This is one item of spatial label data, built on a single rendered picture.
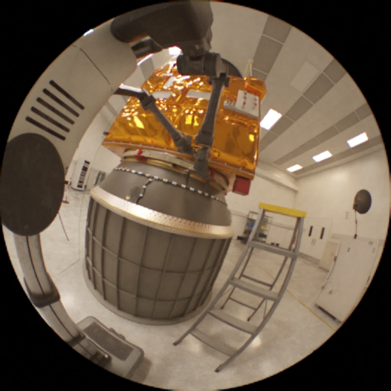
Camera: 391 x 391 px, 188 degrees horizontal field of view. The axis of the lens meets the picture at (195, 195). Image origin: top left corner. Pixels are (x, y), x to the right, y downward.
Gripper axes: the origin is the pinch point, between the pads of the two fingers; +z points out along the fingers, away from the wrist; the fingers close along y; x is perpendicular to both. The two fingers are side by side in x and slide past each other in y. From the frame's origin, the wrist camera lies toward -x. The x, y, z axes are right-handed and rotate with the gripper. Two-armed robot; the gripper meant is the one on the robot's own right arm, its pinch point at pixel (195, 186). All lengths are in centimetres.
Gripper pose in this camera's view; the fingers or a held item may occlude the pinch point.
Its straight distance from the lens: 62.4
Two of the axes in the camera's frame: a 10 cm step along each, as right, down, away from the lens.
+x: -2.5, 3.7, -8.9
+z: -1.8, 8.9, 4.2
